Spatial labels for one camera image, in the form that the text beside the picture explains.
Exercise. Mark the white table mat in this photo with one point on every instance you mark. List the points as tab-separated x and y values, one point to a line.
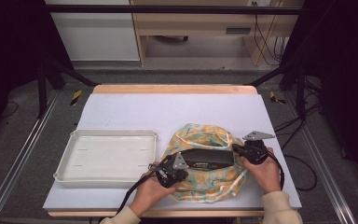
136	109

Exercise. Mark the wooden table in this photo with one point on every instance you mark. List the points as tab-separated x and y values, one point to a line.
174	89

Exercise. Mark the white plastic tray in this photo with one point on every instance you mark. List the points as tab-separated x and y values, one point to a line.
108	158

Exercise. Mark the black metal stand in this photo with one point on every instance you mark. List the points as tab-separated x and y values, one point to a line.
300	93
43	90

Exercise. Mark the orange flower print cloth bag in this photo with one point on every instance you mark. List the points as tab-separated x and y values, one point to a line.
205	183

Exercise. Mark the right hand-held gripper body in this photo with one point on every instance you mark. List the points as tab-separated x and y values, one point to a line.
254	152

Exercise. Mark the light wooden desk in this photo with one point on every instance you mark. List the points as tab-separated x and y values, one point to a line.
195	23

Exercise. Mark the person's right hand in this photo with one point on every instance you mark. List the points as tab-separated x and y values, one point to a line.
267	175

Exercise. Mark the black case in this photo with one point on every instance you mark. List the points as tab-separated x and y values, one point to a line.
211	158

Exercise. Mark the white cabinet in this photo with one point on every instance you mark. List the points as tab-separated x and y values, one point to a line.
96	37

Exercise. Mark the black horizontal frame bar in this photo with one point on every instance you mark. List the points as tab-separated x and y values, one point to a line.
167	9

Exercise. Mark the yellow black tape piece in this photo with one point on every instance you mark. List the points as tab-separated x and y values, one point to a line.
76	97
275	98

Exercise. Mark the aluminium rail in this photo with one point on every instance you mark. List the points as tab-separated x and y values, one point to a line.
18	152
323	161

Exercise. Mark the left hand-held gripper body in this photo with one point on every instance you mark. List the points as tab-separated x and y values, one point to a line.
171	172

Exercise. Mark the person's left hand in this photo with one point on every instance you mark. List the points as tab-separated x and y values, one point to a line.
149	194

